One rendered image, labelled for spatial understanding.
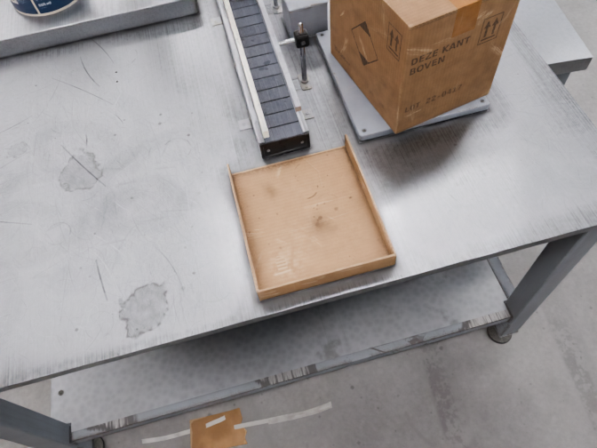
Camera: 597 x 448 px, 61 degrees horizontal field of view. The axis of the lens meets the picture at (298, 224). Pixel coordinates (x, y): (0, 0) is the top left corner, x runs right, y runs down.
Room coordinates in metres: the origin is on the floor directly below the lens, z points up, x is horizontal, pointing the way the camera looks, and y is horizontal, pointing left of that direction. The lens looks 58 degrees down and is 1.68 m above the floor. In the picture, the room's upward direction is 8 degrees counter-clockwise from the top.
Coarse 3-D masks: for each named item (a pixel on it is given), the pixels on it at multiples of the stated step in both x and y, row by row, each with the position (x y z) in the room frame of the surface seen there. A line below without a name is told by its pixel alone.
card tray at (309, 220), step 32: (288, 160) 0.68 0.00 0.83; (320, 160) 0.67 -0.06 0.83; (352, 160) 0.65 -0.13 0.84; (256, 192) 0.61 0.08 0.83; (288, 192) 0.60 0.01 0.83; (320, 192) 0.59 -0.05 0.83; (352, 192) 0.58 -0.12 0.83; (256, 224) 0.53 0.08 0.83; (288, 224) 0.52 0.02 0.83; (320, 224) 0.51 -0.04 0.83; (352, 224) 0.50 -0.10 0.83; (256, 256) 0.46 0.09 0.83; (288, 256) 0.45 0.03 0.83; (320, 256) 0.44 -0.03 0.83; (352, 256) 0.43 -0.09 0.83; (384, 256) 0.40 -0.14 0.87; (256, 288) 0.38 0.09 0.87; (288, 288) 0.38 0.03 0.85
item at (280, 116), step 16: (240, 16) 1.13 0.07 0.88; (256, 16) 1.12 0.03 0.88; (240, 32) 1.06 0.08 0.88; (256, 32) 1.06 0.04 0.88; (256, 48) 1.00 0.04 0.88; (272, 48) 0.99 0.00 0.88; (256, 64) 0.94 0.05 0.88; (272, 64) 0.93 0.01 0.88; (256, 80) 0.89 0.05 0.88; (272, 80) 0.88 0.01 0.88; (272, 96) 0.83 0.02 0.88; (288, 96) 0.82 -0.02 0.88; (272, 112) 0.78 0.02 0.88; (288, 112) 0.78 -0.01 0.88; (272, 128) 0.74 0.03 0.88; (288, 128) 0.73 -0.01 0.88
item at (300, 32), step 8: (296, 32) 0.92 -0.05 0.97; (304, 32) 0.92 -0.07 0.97; (288, 40) 0.91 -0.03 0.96; (296, 40) 0.90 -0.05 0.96; (304, 40) 0.90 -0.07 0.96; (304, 48) 0.91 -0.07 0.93; (304, 56) 0.91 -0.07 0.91; (304, 64) 0.91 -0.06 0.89; (304, 72) 0.91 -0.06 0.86; (304, 80) 0.91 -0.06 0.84
